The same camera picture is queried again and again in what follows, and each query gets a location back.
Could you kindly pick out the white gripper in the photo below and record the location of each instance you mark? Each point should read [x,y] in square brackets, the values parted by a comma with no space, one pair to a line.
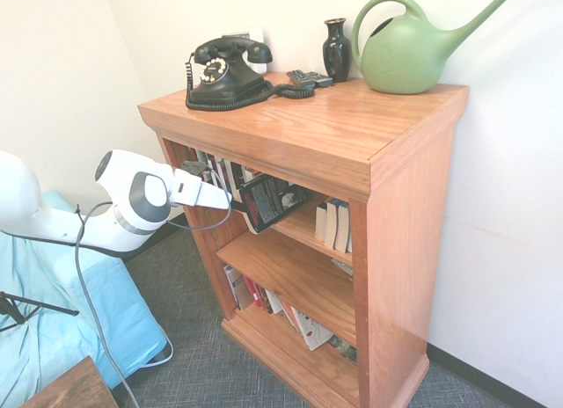
[198,191]

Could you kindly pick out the black paperback book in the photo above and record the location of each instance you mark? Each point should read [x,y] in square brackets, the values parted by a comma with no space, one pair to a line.
[275,201]

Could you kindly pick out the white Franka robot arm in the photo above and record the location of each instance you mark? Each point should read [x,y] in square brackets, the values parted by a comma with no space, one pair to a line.
[123,197]

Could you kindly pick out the black spine book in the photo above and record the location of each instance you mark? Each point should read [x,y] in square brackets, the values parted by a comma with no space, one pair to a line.
[214,168]
[239,175]

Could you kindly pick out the white blue red book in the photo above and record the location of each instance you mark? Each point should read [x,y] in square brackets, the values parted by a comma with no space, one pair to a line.
[225,175]

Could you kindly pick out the white page edge book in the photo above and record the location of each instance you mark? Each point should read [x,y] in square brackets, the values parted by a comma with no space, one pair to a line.
[254,174]

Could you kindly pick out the white green spine book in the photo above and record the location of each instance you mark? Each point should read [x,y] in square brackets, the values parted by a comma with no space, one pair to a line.
[202,156]

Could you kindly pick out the dark red spine book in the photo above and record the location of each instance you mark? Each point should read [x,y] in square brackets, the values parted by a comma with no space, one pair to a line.
[192,154]

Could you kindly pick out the white grey cover book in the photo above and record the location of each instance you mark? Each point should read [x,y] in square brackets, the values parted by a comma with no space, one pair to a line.
[237,289]

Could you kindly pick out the cream page edge book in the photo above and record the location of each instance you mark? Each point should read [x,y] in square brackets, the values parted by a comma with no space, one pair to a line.
[321,223]

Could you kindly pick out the blue top paperback book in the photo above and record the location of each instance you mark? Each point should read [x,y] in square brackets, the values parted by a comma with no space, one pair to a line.
[344,230]
[332,225]

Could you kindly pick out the dark brown spine book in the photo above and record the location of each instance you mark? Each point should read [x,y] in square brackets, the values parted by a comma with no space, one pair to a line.
[265,300]

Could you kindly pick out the plain white book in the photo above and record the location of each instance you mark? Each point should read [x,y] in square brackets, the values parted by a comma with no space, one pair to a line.
[273,302]

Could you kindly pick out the orange spine book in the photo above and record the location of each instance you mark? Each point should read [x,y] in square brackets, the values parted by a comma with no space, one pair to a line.
[289,315]

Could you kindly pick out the flat lying paper booklet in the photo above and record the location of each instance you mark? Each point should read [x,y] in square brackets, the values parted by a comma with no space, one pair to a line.
[344,267]

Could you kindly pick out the black rotary telephone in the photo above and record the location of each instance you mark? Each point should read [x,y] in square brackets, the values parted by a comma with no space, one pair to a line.
[220,80]

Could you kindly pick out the black remote control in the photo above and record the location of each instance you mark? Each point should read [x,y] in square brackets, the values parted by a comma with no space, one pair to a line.
[320,79]
[299,77]

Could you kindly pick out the white book red marks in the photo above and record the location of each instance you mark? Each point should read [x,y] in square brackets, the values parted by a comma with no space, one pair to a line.
[312,331]

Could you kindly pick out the wooden bookshelf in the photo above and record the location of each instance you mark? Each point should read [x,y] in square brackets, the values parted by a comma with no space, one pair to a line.
[396,232]

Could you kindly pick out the dark green flat book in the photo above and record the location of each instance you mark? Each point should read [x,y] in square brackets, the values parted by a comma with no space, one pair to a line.
[345,348]

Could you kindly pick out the black glossy vase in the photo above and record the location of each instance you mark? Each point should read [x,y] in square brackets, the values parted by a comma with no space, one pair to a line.
[336,52]

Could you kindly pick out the light blue cloth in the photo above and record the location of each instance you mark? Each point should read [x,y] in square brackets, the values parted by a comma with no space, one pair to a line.
[88,311]

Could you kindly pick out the green plastic watering can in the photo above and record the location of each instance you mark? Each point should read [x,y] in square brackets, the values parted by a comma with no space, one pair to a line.
[402,58]

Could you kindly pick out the black tripod stand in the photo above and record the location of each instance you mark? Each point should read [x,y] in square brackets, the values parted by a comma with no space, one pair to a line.
[39,306]

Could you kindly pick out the dark wooden table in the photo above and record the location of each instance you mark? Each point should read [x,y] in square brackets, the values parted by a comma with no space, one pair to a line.
[75,388]

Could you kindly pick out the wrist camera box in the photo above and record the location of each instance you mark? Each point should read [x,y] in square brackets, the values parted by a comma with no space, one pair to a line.
[193,168]

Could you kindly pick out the white wall plate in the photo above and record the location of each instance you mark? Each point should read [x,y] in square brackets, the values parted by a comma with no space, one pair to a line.
[257,34]

